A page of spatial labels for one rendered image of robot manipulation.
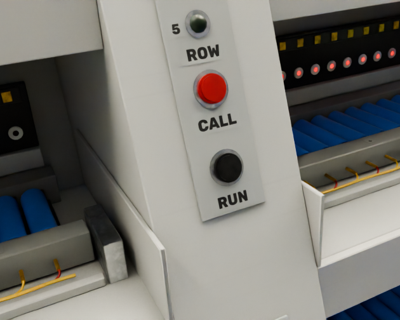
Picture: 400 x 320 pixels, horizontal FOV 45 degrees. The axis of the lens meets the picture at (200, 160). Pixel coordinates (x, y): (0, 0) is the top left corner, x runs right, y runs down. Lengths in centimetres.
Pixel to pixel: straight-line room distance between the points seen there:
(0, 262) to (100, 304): 6
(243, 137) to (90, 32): 10
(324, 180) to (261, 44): 15
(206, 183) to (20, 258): 12
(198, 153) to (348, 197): 15
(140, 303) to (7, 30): 16
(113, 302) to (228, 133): 12
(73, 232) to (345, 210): 19
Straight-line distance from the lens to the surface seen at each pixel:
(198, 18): 26
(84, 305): 29
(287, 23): 53
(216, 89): 25
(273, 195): 28
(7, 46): 25
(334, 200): 36
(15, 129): 40
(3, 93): 39
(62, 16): 25
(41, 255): 31
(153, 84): 25
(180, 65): 25
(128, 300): 29
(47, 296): 30
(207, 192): 26
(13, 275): 32
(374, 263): 34
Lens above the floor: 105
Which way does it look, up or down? 8 degrees down
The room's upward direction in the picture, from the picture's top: 12 degrees counter-clockwise
